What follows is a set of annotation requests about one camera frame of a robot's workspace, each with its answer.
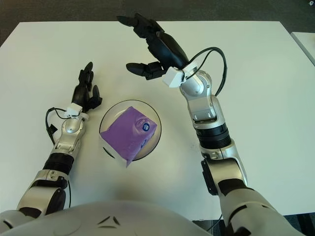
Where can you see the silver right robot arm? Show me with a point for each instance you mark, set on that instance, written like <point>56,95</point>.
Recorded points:
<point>206,108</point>

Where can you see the purple tissue paper pack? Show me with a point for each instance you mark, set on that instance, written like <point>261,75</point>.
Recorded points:
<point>125,137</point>

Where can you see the white plate with black rim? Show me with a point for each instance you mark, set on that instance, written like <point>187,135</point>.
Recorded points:
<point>115,110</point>

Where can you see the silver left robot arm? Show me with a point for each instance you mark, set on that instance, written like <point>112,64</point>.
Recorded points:
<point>67,140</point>

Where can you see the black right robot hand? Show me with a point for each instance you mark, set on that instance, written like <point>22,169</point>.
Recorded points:
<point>167,49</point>

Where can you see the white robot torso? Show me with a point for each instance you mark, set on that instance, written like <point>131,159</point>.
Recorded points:
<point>123,217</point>

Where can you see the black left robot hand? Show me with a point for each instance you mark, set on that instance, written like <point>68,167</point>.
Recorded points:
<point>81,94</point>

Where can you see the white side table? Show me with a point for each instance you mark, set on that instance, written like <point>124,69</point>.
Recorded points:
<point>306,41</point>

